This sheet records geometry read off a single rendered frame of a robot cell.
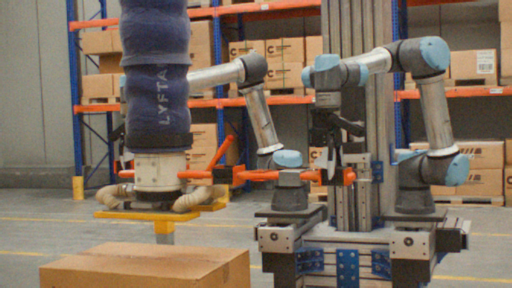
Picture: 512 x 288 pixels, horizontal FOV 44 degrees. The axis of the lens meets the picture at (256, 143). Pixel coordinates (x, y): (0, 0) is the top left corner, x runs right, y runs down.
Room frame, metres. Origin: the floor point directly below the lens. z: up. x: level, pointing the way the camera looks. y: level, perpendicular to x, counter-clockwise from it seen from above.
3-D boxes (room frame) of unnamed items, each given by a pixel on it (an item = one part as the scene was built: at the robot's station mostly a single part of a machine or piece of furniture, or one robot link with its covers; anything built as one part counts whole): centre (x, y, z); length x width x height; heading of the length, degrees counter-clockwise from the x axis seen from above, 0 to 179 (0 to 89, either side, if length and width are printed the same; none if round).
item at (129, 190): (2.09, 0.32, 1.18); 0.34 x 0.25 x 0.06; 67
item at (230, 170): (1.99, 0.09, 1.24); 0.10 x 0.08 x 0.06; 157
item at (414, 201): (2.35, -0.59, 1.09); 0.15 x 0.15 x 0.10
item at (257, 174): (2.12, 0.09, 1.24); 0.93 x 0.30 x 0.04; 67
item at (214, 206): (2.17, 0.29, 1.14); 0.34 x 0.10 x 0.05; 67
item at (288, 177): (1.91, -0.11, 1.23); 0.07 x 0.07 x 0.04; 67
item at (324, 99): (1.86, -0.22, 1.46); 0.08 x 0.08 x 0.05
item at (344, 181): (1.85, -0.23, 1.24); 0.08 x 0.07 x 0.05; 67
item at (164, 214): (2.00, 0.36, 1.14); 0.34 x 0.10 x 0.05; 67
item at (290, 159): (2.54, -0.12, 1.20); 0.13 x 0.12 x 0.14; 21
